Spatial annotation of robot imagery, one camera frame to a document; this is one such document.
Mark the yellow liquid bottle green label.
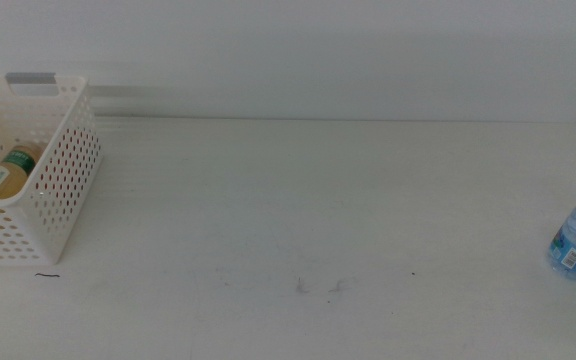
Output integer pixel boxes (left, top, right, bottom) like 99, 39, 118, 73
0, 144, 44, 201

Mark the white perforated plastic basket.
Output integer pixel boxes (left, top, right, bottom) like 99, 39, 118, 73
0, 72, 103, 267

